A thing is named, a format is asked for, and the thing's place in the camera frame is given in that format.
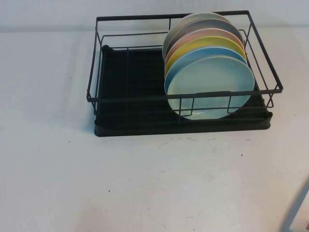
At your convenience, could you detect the pale mint plate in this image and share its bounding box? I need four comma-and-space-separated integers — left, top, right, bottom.
164, 55, 256, 121

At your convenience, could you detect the black dish drying rack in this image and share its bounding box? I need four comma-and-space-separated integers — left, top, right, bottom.
94, 44, 273, 137

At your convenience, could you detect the blue plate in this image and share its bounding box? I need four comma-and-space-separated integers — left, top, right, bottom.
164, 46, 248, 80

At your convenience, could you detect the yellow plate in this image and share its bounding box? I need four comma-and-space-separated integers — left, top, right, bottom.
165, 36, 247, 71

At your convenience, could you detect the pink plate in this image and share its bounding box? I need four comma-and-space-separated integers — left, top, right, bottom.
165, 28, 245, 61

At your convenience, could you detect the grey plate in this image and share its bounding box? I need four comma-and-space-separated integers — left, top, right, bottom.
164, 19, 244, 54

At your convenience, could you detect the pale green plate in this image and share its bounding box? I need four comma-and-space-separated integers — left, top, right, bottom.
162, 12, 232, 58

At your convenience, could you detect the black wire dish rack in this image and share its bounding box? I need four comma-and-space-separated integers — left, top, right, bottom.
85, 10, 283, 121

